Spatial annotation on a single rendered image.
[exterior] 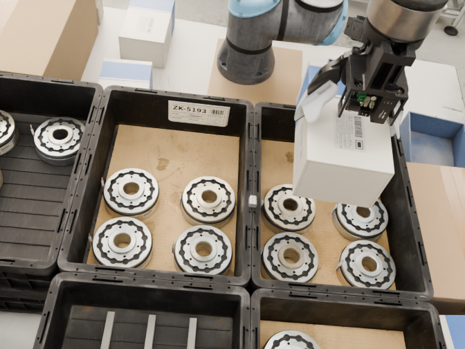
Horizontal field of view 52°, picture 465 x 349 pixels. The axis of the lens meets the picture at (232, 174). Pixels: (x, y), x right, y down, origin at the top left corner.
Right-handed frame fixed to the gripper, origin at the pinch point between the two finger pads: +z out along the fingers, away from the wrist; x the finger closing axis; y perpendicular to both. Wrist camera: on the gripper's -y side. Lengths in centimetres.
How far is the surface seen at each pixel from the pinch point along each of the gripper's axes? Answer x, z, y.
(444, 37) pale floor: 99, 112, -186
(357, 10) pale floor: 48, 113, -197
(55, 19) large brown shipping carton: -59, 21, -37
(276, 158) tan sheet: -5.5, 27.9, -13.4
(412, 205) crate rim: 18.3, 17.7, 0.3
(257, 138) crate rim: -10.8, 19.2, -10.8
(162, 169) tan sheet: -28.6, 27.8, -5.6
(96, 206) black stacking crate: -39.2, 28.2, 4.7
